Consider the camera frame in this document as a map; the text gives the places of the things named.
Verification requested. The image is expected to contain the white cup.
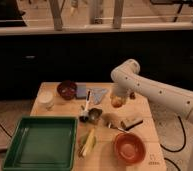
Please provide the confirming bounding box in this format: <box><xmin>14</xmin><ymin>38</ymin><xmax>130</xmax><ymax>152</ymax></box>
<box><xmin>37</xmin><ymin>91</ymin><xmax>54</xmax><ymax>108</ymax></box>

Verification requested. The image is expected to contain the green plastic tray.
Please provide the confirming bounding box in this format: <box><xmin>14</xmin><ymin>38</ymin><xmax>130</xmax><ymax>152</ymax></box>
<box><xmin>2</xmin><ymin>116</ymin><xmax>77</xmax><ymax>171</ymax></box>

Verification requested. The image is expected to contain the black cable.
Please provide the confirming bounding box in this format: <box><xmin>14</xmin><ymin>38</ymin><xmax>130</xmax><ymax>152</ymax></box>
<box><xmin>160</xmin><ymin>114</ymin><xmax>188</xmax><ymax>154</ymax></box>

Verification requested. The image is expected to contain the white handled brush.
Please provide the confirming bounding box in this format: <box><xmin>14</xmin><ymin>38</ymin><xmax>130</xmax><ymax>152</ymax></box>
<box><xmin>78</xmin><ymin>89</ymin><xmax>92</xmax><ymax>123</ymax></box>

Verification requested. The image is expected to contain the yellow-orange apple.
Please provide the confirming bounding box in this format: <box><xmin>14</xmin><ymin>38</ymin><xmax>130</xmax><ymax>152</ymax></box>
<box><xmin>111</xmin><ymin>96</ymin><xmax>126</xmax><ymax>108</ymax></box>

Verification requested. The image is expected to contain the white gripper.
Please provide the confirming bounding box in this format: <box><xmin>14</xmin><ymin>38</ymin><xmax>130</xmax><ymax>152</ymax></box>
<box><xmin>111</xmin><ymin>83</ymin><xmax>128</xmax><ymax>98</ymax></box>

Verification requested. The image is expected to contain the dark red bowl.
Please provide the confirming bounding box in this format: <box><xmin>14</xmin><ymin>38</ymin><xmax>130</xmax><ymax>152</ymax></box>
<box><xmin>57</xmin><ymin>80</ymin><xmax>77</xmax><ymax>100</ymax></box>

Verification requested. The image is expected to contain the light blue cloth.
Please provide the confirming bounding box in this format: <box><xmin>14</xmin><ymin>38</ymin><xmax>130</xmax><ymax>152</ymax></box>
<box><xmin>91</xmin><ymin>88</ymin><xmax>108</xmax><ymax>105</ymax></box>

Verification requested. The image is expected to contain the orange plastic bowl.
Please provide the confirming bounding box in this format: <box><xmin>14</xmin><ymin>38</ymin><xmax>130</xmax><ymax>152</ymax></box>
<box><xmin>113</xmin><ymin>133</ymin><xmax>146</xmax><ymax>166</ymax></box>

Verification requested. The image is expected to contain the black and white block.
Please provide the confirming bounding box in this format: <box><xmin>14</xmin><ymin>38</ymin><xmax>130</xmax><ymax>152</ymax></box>
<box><xmin>121</xmin><ymin>116</ymin><xmax>143</xmax><ymax>131</ymax></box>

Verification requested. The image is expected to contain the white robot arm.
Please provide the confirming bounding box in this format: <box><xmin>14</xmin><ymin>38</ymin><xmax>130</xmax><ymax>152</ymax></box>
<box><xmin>111</xmin><ymin>59</ymin><xmax>193</xmax><ymax>171</ymax></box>

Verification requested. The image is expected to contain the small metal cup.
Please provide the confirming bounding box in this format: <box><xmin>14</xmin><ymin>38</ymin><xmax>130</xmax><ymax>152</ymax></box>
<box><xmin>89</xmin><ymin>108</ymin><xmax>102</xmax><ymax>121</ymax></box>

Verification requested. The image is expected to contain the yellow green corn cob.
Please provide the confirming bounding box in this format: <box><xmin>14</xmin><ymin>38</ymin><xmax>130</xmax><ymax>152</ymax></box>
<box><xmin>79</xmin><ymin>128</ymin><xmax>95</xmax><ymax>157</ymax></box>

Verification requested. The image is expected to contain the dark grape bunch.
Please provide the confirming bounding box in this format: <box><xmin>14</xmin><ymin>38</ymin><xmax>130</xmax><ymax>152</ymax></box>
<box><xmin>129</xmin><ymin>92</ymin><xmax>136</xmax><ymax>100</ymax></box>

